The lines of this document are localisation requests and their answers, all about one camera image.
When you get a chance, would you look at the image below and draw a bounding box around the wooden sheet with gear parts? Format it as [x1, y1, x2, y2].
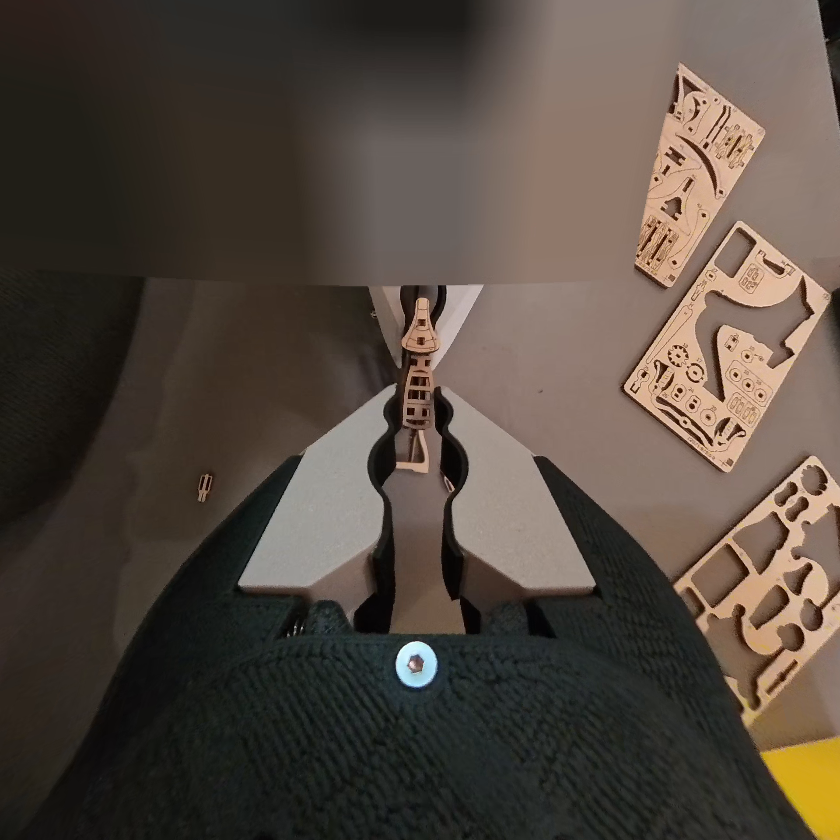
[622, 221, 829, 475]

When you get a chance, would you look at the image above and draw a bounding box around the mostly empty wooden sheet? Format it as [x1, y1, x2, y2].
[672, 456, 840, 729]

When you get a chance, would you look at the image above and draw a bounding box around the wooden model assembly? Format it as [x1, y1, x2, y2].
[394, 285, 441, 473]

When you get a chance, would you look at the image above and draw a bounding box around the yellow plastic bin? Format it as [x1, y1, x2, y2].
[761, 748, 840, 840]

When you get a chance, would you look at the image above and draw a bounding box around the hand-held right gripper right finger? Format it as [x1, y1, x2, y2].
[436, 386, 597, 632]

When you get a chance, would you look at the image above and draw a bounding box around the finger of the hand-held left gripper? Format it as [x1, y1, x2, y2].
[367, 285, 404, 368]
[435, 283, 485, 366]

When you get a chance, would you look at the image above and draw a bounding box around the wooden sheet with curved parts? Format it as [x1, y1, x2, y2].
[633, 62, 767, 290]

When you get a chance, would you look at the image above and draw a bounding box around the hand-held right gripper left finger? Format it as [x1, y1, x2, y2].
[238, 386, 401, 632]

